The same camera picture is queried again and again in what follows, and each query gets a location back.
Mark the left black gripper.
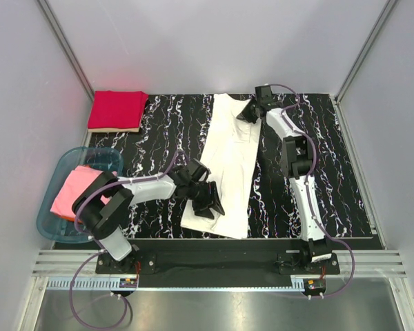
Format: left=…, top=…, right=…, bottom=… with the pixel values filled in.
left=186, top=181, right=224, bottom=220

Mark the white t shirt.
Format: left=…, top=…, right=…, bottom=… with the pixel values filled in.
left=181, top=94, right=261, bottom=239

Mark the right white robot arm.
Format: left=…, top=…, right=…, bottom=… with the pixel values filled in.
left=237, top=85, right=332, bottom=274

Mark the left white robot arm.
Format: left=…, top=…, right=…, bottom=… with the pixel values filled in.
left=72, top=159, right=225, bottom=273

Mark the black marble pattern mat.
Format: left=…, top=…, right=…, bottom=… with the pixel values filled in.
left=90, top=94, right=381, bottom=250

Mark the folded beige t shirt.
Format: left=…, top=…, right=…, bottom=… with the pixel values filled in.
left=88, top=128, right=140, bottom=133

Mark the folded red t shirt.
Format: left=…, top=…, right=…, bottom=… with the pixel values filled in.
left=87, top=90, right=148, bottom=128

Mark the pink t shirt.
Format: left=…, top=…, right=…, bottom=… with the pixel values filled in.
left=50, top=165, right=102, bottom=217

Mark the orange garment in basket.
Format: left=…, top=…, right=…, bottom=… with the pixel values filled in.
left=60, top=216, right=75, bottom=222

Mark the teal plastic basket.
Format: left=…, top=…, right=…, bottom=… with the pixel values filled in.
left=36, top=147, right=124, bottom=244

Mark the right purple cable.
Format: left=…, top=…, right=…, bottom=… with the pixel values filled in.
left=267, top=84, right=358, bottom=299

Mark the purple cable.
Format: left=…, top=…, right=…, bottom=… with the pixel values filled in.
left=267, top=84, right=358, bottom=299
left=68, top=150, right=190, bottom=328

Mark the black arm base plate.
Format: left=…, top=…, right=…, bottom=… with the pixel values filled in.
left=96, top=239, right=340, bottom=283

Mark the right aluminium frame post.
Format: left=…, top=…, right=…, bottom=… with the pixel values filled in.
left=334, top=0, right=400, bottom=101

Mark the aluminium frame post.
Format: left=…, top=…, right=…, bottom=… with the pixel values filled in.
left=334, top=0, right=400, bottom=101
left=36, top=0, right=95, bottom=101

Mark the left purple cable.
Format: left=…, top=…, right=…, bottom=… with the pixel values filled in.
left=68, top=150, right=190, bottom=328

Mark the grey slotted cable duct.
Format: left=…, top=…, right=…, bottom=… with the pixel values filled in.
left=46, top=274, right=327, bottom=294

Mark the left aluminium frame post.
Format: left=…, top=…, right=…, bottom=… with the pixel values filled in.
left=36, top=0, right=95, bottom=101

